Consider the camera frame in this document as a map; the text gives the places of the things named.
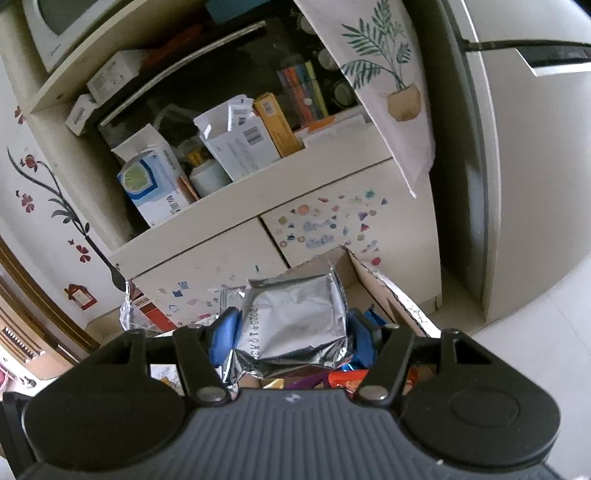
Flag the blue foil snack packet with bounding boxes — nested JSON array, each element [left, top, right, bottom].
[[344, 307, 386, 370]]

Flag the orange red snack packet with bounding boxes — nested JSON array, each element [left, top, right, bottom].
[[327, 366, 419, 400]]

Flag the silver foil snack packet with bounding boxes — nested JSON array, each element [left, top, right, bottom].
[[221, 264, 353, 395]]

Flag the yellow cracker snack packet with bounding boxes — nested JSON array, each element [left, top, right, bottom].
[[262, 378, 284, 390]]

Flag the purple snack packet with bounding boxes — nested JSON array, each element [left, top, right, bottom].
[[283, 371, 332, 390]]

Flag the floral white tablecloth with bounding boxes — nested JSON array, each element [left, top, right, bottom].
[[149, 364, 183, 395]]

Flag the open cardboard box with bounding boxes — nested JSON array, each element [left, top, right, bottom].
[[239, 244, 444, 393]]

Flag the red brown cardboard box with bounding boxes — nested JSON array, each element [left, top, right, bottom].
[[128, 281, 176, 333]]

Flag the clear plastic bag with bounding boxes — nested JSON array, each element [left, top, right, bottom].
[[118, 280, 176, 336]]

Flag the white jar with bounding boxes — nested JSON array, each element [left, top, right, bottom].
[[189, 159, 232, 198]]

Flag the blue white carton box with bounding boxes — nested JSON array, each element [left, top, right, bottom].
[[111, 124, 199, 227]]

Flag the orange yellow box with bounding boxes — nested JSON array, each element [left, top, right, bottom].
[[253, 93, 301, 158]]

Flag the cream cabinet with stickers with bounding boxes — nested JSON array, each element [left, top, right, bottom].
[[1, 3, 442, 326]]

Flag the white open paper box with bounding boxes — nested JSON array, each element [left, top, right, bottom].
[[193, 95, 280, 181]]

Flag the colourful stacked books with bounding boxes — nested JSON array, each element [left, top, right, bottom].
[[276, 61, 329, 127]]

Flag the white refrigerator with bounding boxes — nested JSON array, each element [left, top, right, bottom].
[[407, 1, 590, 321]]

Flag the small white box lower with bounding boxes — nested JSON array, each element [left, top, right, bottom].
[[65, 93, 99, 137]]

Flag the small white box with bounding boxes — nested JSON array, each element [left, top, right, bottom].
[[87, 49, 149, 106], [65, 93, 99, 137]]

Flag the plant print hanging cloth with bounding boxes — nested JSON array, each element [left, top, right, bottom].
[[297, 0, 435, 196]]

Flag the small white box upper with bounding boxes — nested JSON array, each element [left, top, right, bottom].
[[87, 49, 149, 106]]

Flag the white microwave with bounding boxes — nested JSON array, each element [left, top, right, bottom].
[[22, 0, 129, 73]]

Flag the wooden door frame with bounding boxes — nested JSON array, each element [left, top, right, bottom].
[[1, 242, 99, 380]]

